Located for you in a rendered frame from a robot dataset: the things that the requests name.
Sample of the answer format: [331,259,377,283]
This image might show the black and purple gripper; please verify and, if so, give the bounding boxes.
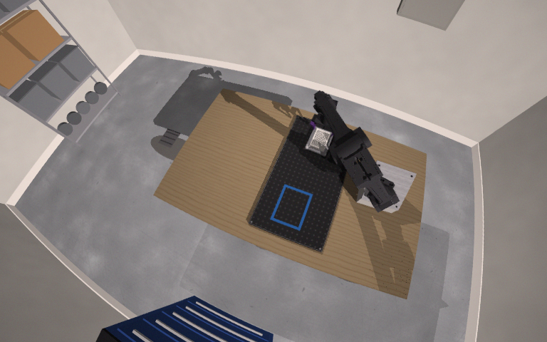
[310,113,332,132]

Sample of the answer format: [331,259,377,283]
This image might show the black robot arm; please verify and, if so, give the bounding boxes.
[313,91,400,212]

